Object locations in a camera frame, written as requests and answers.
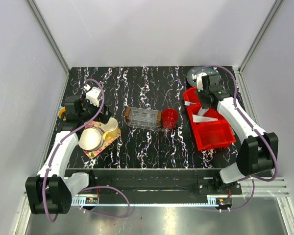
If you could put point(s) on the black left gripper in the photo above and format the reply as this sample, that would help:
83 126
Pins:
104 118

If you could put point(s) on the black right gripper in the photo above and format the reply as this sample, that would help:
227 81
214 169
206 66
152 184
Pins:
204 105

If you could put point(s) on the white toothpaste tube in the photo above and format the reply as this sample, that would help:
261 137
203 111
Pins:
200 119
202 111

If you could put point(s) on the red translucent cup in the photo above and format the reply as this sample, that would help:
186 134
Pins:
169 118

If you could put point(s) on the clear holder with wooden ends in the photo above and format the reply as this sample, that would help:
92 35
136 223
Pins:
143 118

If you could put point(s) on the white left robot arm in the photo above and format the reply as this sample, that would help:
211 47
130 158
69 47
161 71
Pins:
48 192

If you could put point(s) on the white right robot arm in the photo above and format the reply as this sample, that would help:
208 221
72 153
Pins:
258 152

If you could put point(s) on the floral serving tray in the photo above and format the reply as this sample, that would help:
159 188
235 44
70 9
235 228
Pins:
92 154

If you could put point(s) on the blue and white toothbrush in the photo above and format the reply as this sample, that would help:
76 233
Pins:
187 103

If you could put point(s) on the grey round plate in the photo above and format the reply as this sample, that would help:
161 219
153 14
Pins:
194 72

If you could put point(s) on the white scalloped bowl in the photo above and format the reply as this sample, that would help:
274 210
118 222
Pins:
90 139

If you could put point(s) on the cream and yellow mug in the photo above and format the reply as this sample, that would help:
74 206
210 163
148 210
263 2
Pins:
111 129

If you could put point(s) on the red plastic compartment bin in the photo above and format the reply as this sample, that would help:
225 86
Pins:
212 134

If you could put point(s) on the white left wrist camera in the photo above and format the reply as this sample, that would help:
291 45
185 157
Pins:
93 94

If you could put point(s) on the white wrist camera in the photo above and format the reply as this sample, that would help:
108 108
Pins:
93 94
196 81

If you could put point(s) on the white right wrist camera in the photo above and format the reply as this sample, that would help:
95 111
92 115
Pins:
196 81

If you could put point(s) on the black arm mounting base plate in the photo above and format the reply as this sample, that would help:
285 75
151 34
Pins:
192 180

